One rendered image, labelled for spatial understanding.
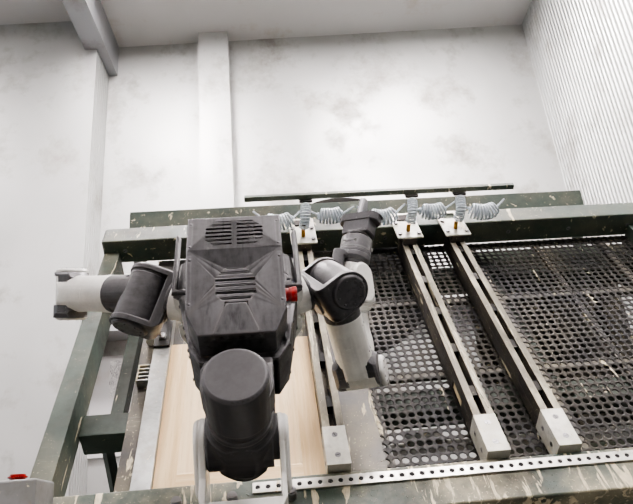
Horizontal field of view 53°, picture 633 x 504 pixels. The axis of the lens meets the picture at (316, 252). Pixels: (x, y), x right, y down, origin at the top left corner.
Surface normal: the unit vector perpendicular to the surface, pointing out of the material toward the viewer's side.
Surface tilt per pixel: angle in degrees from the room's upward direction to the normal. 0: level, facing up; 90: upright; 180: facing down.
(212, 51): 90
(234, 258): 82
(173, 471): 56
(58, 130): 90
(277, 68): 90
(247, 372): 67
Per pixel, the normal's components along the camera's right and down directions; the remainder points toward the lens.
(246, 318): 0.04, -0.52
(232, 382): 0.02, -0.73
